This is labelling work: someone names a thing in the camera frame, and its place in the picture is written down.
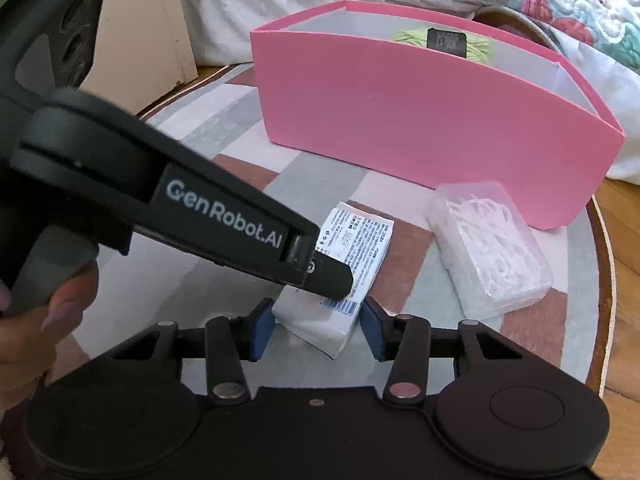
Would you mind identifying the person's left hand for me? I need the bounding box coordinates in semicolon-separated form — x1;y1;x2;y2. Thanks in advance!
0;262;101;393

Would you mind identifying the pink storage box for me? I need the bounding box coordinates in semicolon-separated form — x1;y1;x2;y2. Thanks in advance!
250;0;626;232

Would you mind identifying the clear floss pick box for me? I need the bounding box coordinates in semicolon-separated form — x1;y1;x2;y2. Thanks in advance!
426;180;555;320

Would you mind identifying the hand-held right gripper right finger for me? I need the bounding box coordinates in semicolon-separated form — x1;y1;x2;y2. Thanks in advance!
361;296;526;403

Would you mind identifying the white tissue packet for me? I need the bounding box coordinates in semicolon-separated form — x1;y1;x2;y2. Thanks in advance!
272;201;396;360

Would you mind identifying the green packet with black label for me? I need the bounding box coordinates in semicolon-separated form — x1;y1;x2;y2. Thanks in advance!
392;26;496;67

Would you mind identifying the cream cabinet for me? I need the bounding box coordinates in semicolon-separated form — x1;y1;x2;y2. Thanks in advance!
82;0;200;116

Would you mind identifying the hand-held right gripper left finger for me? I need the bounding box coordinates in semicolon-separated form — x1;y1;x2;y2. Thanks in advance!
112;297;275;403

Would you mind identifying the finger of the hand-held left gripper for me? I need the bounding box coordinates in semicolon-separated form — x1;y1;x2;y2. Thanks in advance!
282;232;354;302

